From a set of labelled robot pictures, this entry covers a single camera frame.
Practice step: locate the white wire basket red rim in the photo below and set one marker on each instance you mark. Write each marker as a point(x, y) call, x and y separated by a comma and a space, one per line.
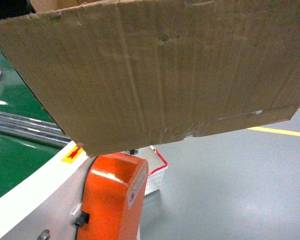
point(156, 169)

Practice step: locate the brown cardboard box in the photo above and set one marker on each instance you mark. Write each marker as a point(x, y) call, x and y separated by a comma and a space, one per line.
point(117, 75)

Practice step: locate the steel conveyor rollers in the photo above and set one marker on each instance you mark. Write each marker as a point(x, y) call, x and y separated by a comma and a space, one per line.
point(33, 130)

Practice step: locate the yellow warning sticker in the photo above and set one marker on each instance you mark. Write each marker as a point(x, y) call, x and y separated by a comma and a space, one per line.
point(72, 155)

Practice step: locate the orange motor housing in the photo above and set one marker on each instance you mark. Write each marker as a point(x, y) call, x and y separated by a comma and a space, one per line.
point(113, 197)

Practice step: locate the white conveyor outer rim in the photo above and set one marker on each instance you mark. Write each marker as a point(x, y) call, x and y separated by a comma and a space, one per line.
point(45, 205)

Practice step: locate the green conveyor belt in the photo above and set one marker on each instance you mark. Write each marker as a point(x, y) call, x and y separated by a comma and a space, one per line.
point(19, 157)

